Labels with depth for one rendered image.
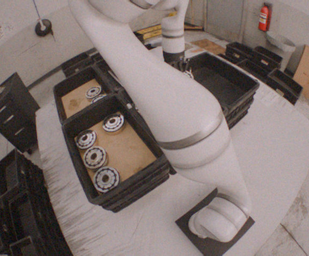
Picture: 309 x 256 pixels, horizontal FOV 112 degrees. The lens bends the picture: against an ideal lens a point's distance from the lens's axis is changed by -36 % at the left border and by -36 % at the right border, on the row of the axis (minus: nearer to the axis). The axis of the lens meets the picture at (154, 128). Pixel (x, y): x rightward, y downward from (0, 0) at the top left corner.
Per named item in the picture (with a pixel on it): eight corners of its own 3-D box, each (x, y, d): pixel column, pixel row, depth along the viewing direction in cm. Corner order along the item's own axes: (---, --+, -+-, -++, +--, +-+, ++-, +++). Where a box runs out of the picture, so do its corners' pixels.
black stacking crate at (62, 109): (122, 109, 82) (115, 93, 72) (72, 139, 73) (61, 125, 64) (97, 78, 103) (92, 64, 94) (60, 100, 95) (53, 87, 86)
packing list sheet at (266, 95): (280, 95, 92) (280, 95, 91) (269, 109, 85) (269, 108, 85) (247, 72, 109) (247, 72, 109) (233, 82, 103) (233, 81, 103)
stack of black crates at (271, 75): (287, 115, 146) (303, 87, 110) (279, 128, 138) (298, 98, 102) (264, 96, 168) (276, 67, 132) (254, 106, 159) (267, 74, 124)
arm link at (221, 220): (231, 248, 20) (210, 243, 34) (260, 209, 23) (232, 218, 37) (196, 219, 25) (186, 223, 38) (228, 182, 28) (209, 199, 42)
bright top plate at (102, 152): (109, 162, 59) (108, 161, 59) (87, 173, 57) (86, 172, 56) (102, 142, 65) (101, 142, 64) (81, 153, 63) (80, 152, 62)
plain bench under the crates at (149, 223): (279, 172, 123) (321, 132, 68) (151, 288, 79) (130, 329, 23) (181, 87, 210) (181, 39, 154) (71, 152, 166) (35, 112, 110)
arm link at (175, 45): (169, 39, 54) (168, 24, 49) (190, 48, 48) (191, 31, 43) (149, 46, 52) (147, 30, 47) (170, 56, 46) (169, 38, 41)
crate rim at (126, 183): (171, 157, 52) (170, 154, 50) (94, 207, 44) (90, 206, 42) (117, 95, 74) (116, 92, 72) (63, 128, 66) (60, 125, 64)
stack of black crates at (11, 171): (51, 201, 117) (18, 184, 82) (33, 212, 109) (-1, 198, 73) (43, 168, 139) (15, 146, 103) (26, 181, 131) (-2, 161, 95)
